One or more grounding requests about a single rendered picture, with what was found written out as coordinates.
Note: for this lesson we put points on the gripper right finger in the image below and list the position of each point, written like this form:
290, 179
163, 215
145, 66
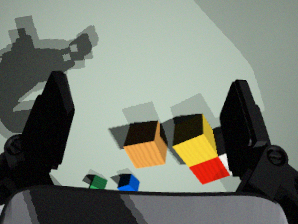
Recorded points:
262, 168

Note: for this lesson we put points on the red cube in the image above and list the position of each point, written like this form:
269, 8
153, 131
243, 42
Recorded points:
209, 170

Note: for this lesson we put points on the blue cube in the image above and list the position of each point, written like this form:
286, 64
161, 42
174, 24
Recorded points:
128, 183

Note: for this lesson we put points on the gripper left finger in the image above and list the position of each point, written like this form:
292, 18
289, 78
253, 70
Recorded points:
42, 144

